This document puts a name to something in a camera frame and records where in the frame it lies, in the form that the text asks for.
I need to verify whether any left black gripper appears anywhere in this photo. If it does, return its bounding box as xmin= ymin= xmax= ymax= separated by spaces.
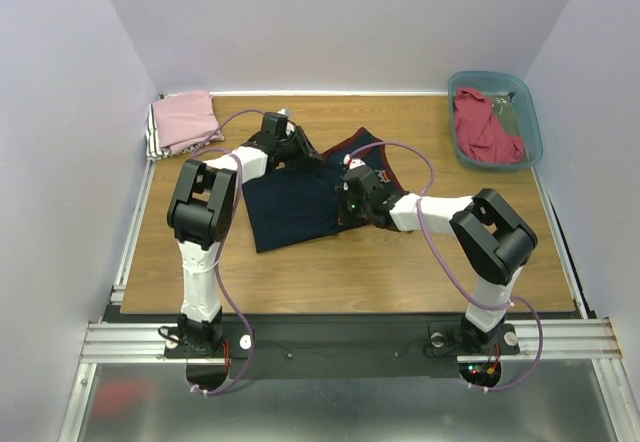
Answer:
xmin=276 ymin=126 xmax=322 ymax=173

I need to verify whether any navy jersey tank top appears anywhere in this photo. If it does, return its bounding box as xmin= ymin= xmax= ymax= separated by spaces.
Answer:
xmin=243 ymin=127 xmax=380 ymax=253

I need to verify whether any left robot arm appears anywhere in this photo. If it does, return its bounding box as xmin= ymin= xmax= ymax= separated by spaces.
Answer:
xmin=161 ymin=110 xmax=321 ymax=357

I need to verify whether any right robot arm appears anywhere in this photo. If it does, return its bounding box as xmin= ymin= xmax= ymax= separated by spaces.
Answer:
xmin=337 ymin=157 xmax=538 ymax=352

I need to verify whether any pink folded tank top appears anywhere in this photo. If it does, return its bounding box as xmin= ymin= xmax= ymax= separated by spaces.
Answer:
xmin=150 ymin=90 xmax=219 ymax=149

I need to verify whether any red tank top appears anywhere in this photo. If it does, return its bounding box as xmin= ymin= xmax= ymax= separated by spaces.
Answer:
xmin=454 ymin=87 xmax=524 ymax=164

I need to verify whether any striped folded tank top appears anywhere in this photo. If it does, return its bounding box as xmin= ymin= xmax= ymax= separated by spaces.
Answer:
xmin=145 ymin=109 xmax=204 ymax=161

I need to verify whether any teal plastic bin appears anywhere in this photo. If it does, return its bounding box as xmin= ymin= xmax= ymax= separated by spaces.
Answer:
xmin=448 ymin=71 xmax=543 ymax=171

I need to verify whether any green garment in bin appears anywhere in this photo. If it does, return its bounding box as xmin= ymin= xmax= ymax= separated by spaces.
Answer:
xmin=492 ymin=94 xmax=520 ymax=136

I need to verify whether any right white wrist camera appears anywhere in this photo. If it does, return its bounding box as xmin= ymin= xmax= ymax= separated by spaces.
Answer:
xmin=343 ymin=155 xmax=365 ymax=170

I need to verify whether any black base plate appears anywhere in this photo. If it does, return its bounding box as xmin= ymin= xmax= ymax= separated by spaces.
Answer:
xmin=164 ymin=313 xmax=520 ymax=388

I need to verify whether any aluminium frame rail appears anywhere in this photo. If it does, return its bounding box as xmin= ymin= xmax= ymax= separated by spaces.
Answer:
xmin=80 ymin=319 xmax=621 ymax=364

